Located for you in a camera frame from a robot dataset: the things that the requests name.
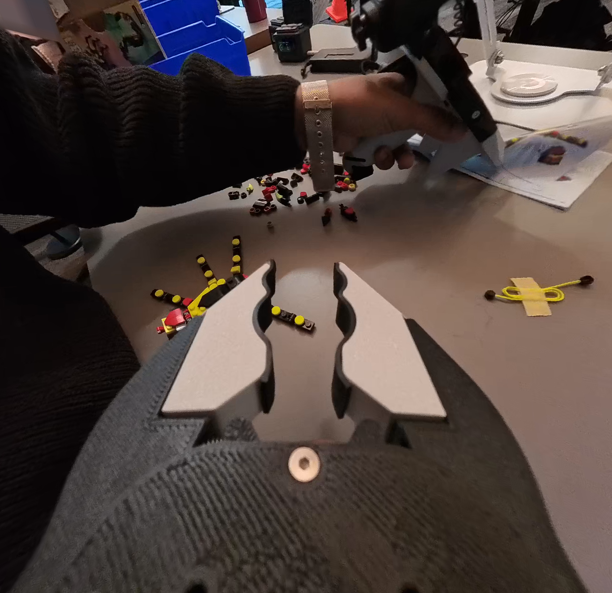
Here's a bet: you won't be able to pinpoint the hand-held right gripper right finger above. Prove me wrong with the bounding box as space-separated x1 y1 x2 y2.
331 261 449 437

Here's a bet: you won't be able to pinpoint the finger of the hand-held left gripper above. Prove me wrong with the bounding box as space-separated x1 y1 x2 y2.
421 140 483 192
481 123 507 168

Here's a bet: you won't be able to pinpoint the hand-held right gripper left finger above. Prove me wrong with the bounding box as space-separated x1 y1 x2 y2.
159 259 277 435

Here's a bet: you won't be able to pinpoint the lego instruction booklet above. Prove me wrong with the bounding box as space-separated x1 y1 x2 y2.
451 117 612 209

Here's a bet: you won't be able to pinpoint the yellow black lego spider model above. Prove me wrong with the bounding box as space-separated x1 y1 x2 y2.
150 235 316 336

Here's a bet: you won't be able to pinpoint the pile of lego pieces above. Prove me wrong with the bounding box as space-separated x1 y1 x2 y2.
228 156 359 216

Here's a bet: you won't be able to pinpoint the person's left forearm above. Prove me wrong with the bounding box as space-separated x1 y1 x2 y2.
0 27 307 229

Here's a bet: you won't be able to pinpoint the person's left hand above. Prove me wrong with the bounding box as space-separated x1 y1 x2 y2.
330 70 466 171

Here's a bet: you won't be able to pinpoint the white lamp base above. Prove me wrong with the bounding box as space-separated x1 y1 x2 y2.
472 0 612 127

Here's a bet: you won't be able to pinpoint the metal mesh wristwatch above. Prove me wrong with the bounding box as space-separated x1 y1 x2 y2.
300 80 337 192

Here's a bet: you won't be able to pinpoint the beige masking tape strip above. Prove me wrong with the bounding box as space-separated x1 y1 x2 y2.
509 276 552 317

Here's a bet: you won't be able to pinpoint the dark red water bottle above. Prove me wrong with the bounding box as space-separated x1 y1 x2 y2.
238 0 268 24

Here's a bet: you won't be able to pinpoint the person's black knit sweater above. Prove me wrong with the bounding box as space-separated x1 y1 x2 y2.
0 226 142 593

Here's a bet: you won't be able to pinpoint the black office chair base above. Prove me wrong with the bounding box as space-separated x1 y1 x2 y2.
47 224 82 261

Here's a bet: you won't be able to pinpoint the blue plastic storage bin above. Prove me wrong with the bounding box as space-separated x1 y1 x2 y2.
135 0 221 24
150 37 253 76
157 14 245 57

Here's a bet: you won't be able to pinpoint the yellow elastic cord black ends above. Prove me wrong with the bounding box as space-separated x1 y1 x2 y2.
485 274 595 302

